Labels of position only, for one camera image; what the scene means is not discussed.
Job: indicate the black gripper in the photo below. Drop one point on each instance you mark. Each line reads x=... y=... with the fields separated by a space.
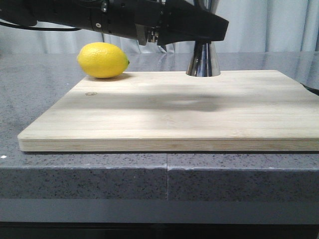
x=151 y=20

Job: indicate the steel double jigger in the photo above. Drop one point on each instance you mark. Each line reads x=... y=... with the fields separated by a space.
x=204 y=61

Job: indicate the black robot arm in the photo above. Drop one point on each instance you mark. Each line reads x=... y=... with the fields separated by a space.
x=27 y=13

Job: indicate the grey curtain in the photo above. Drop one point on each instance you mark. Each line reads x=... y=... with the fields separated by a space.
x=254 y=26

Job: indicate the yellow lemon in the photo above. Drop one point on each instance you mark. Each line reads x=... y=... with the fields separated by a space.
x=102 y=60

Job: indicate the wooden cutting board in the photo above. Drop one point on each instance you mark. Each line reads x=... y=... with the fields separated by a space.
x=254 y=110

